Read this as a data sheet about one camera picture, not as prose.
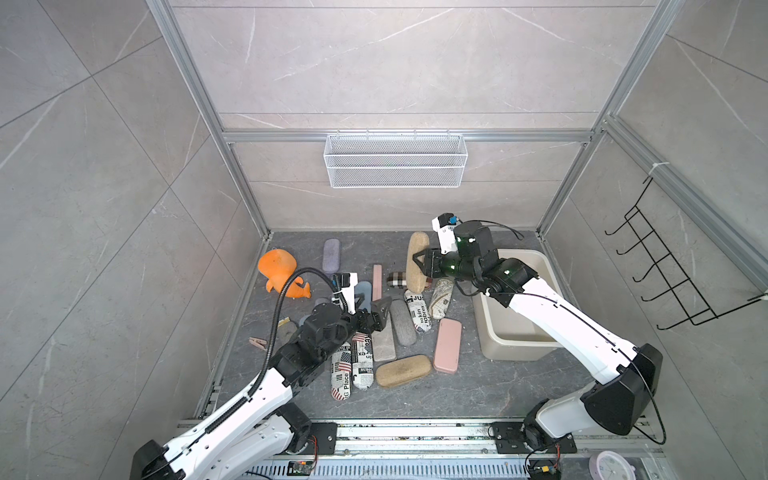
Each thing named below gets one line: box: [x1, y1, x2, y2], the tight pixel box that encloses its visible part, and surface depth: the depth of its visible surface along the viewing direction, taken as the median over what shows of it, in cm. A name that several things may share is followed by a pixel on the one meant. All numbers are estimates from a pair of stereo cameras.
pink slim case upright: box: [372, 264, 383, 302], surface depth 98 cm
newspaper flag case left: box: [331, 350, 352, 401], surface depth 83 cm
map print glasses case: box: [429, 277, 455, 319], surface depth 97 cm
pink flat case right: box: [433, 318, 463, 375], surface depth 90 cm
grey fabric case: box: [390, 299, 417, 347], surface depth 92 cm
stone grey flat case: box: [371, 316, 397, 362], surface depth 88 cm
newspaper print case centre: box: [404, 289, 432, 333], surface depth 95 cm
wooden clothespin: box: [249, 337, 267, 351], surface depth 91 cm
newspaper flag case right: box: [351, 332, 375, 389], surface depth 85 cm
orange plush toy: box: [258, 248, 311, 298], surface depth 102 cm
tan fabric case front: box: [376, 354, 432, 387], surface depth 84 cm
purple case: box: [322, 238, 341, 274], surface depth 112 cm
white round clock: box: [589, 450, 637, 480], surface depth 69 cm
